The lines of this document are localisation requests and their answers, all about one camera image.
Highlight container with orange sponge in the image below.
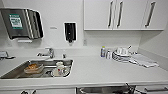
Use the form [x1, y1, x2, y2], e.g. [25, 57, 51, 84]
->
[23, 63, 45, 74]

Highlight steel paper towel dispenser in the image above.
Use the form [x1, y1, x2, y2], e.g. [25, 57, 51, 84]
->
[0, 7, 45, 41]

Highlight chrome faucet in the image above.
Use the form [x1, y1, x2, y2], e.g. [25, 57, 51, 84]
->
[36, 47, 55, 59]

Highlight white two-door base cabinet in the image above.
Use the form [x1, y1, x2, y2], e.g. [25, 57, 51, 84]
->
[0, 87, 77, 94]

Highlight white wall cabinet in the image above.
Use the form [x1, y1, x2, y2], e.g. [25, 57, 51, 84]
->
[83, 0, 168, 32]

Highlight white cups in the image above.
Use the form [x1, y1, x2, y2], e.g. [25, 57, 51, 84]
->
[115, 47, 131, 56]

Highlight small chrome sink pump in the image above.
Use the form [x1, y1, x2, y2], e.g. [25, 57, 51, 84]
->
[62, 53, 67, 60]

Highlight white mug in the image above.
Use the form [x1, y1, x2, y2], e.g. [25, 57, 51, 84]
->
[55, 61, 66, 77]

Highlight grey utensil handle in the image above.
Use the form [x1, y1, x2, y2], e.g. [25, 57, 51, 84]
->
[125, 45, 133, 51]

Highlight black cabinet door handle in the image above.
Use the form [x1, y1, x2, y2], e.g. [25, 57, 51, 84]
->
[144, 1, 157, 28]
[116, 0, 124, 29]
[107, 0, 115, 29]

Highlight black soap dispenser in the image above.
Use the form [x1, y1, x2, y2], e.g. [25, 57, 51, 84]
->
[63, 21, 77, 44]

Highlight white drawer unit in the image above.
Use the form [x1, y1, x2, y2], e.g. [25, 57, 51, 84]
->
[135, 85, 168, 94]

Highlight stainless steel sink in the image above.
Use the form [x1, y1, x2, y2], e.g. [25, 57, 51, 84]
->
[0, 58, 75, 80]

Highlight white plate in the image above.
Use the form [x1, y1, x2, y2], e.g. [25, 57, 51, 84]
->
[50, 66, 72, 78]

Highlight small white bottle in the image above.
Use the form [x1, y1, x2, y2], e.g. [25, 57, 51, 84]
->
[105, 49, 112, 60]

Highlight stack of white plates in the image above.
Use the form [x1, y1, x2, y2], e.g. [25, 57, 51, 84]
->
[111, 49, 134, 64]

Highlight blue dish soap bottle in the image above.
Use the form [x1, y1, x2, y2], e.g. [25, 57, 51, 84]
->
[100, 45, 107, 58]

